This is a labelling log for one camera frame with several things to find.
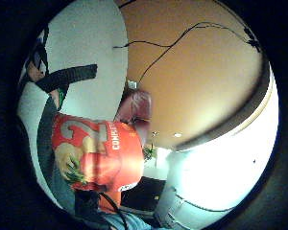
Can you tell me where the black cabinet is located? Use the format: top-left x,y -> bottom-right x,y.
120,176 -> 167,213

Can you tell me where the maroon armchair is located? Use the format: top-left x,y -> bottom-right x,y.
115,89 -> 154,146

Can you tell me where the green potted plant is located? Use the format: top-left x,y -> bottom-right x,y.
143,143 -> 157,162

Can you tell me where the black glove cable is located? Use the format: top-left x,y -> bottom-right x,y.
100,192 -> 129,230

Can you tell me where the short black cable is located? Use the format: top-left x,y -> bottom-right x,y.
112,39 -> 171,50

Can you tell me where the long black cable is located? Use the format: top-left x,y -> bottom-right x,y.
137,21 -> 252,84

